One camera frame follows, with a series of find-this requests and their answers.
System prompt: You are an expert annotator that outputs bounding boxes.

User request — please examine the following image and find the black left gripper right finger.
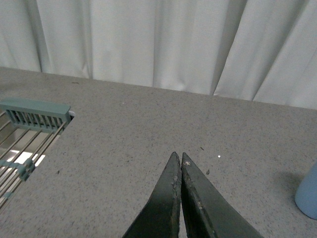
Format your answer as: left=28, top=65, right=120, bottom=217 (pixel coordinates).
left=181, top=153, right=262, bottom=238

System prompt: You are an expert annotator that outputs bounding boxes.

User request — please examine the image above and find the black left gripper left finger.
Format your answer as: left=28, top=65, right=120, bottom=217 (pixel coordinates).
left=124, top=152, right=182, bottom=238

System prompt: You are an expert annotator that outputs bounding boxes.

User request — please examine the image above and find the blue plastic cup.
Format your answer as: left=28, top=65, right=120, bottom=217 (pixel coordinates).
left=295, top=163, right=317, bottom=220

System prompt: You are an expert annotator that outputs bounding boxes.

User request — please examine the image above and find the green dish drying rack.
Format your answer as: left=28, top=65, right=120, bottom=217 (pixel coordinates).
left=0, top=98, right=75, bottom=207

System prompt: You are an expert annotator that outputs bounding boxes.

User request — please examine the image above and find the white curtain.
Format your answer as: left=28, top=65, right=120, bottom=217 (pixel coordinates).
left=0, top=0, right=317, bottom=109

